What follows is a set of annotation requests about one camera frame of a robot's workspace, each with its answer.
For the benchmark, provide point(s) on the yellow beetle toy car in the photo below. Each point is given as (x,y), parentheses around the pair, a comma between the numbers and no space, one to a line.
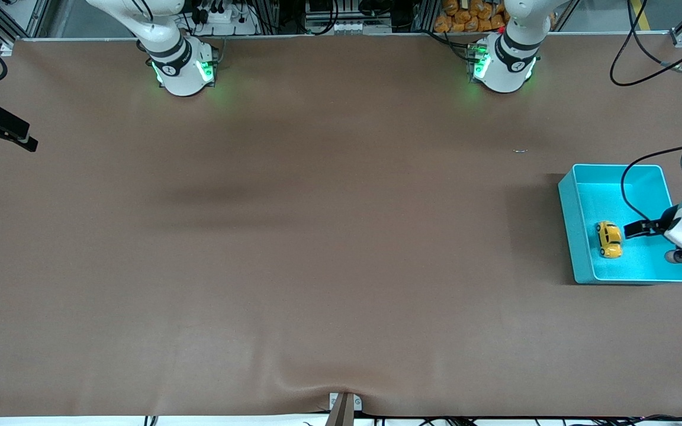
(609,239)

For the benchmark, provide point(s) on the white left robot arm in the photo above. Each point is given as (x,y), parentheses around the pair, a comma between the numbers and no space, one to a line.
(510,59)

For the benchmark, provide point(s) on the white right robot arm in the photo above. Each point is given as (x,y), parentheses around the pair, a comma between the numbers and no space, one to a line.
(181,65)

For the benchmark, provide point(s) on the teal plastic bin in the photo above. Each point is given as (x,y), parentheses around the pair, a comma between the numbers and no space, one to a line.
(631,269)

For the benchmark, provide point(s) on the white power strip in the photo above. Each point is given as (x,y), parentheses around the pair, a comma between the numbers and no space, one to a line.
(225,21)

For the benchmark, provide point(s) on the pile of orange packets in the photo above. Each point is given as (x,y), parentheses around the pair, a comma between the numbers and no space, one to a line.
(471,16)

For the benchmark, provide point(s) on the brown table mat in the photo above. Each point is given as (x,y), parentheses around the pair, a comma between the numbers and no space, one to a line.
(341,296)

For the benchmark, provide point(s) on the long white socket strip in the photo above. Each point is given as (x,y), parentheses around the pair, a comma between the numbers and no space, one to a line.
(350,27)

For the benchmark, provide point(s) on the small metal clamp bracket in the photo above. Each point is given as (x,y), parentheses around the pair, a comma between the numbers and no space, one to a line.
(356,403)

